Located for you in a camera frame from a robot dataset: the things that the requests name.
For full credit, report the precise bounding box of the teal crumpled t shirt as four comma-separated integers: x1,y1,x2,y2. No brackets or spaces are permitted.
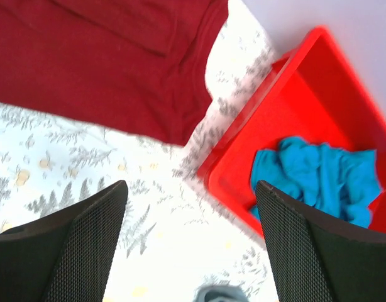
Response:
250,137,382,228

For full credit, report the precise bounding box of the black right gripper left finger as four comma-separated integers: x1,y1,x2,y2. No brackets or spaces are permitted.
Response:
0,181,128,302

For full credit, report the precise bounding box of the floral patterned table mat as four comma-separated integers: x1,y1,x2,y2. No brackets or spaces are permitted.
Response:
0,1,277,301

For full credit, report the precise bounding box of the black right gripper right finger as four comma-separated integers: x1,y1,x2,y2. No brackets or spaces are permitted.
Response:
255,181,386,301

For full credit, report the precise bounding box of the red t shirt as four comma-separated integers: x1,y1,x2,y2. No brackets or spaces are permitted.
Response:
0,1,228,146

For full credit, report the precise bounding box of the folded grey-blue t shirt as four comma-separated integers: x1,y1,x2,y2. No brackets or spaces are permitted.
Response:
195,285,249,302

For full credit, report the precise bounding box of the red plastic bin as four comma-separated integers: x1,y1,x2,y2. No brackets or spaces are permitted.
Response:
197,27,386,235

